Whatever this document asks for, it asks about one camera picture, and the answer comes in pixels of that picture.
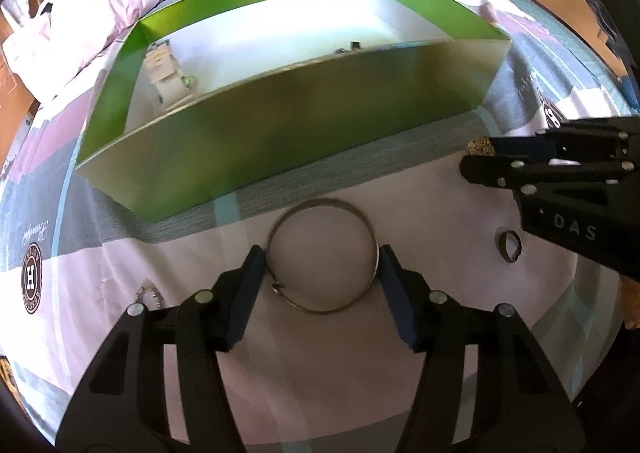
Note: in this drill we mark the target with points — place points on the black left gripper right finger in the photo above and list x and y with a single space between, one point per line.
406 293

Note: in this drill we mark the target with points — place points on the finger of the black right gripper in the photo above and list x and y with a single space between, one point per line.
495 172
588 139

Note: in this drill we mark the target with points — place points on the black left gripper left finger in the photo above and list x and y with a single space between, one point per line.
236 293

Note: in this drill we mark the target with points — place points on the large silver bangle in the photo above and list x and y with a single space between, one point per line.
322 255

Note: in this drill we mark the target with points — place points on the gold brooch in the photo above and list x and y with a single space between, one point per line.
480 147

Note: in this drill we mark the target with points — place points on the striped patchwork bedsheet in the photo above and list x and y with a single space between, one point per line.
72 260

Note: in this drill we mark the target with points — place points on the green cardboard box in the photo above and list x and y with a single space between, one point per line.
282 119

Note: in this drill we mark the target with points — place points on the black wrist watch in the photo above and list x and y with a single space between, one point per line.
354 46

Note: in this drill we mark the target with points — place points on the white wrist watch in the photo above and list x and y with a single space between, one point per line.
173 87

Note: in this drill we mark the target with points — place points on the wooden headboard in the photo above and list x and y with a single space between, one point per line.
17 107

